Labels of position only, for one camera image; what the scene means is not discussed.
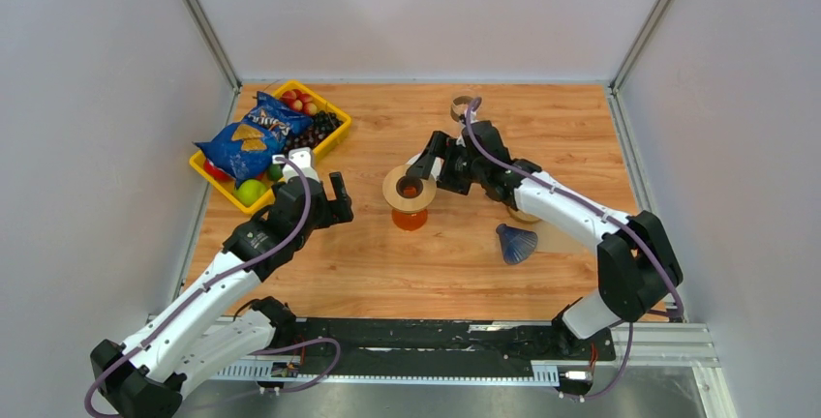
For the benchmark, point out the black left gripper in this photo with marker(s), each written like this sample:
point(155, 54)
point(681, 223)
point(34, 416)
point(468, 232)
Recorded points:
point(339, 210)

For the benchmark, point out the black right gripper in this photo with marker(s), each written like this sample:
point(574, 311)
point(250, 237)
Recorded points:
point(444, 147)

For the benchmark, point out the blue glass dripper cone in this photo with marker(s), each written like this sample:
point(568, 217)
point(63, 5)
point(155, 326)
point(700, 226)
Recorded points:
point(516, 244)

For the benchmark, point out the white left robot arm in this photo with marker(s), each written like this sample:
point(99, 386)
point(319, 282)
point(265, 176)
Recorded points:
point(212, 287)

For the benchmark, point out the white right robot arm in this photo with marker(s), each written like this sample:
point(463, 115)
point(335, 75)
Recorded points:
point(636, 264)

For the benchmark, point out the white paper coffee filter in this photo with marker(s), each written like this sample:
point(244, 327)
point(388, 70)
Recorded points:
point(424, 166)

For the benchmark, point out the brown paper coffee filter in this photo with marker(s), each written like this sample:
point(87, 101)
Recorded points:
point(551, 240)

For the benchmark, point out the orange glass carafe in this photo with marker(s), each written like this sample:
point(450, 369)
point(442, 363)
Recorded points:
point(409, 221)

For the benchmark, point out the green lime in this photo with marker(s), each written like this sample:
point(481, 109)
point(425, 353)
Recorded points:
point(274, 172)

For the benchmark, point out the clear glass carafe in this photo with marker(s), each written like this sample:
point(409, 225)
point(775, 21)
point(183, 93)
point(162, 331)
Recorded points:
point(464, 101)

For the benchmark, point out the dark grapes bunch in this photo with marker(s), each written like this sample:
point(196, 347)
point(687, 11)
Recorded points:
point(324, 124)

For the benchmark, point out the green apple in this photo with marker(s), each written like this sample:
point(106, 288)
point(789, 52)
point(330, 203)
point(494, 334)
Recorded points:
point(250, 191)

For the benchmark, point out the blue chips bag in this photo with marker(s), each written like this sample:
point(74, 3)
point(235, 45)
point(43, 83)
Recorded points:
point(245, 149)

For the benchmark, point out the red apples bunch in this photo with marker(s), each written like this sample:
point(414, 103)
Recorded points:
point(299, 101)

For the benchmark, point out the yellow plastic tray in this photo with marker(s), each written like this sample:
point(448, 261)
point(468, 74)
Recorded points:
point(322, 150)

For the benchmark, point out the red fruit under bag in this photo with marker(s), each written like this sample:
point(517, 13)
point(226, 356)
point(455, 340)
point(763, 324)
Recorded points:
point(215, 172)

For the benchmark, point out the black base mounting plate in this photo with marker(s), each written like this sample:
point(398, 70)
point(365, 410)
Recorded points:
point(420, 348)

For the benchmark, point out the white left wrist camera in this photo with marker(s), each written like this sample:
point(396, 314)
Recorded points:
point(300, 159)

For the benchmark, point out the aluminium frame rail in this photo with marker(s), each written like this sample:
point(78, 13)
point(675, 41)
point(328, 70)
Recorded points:
point(660, 368)

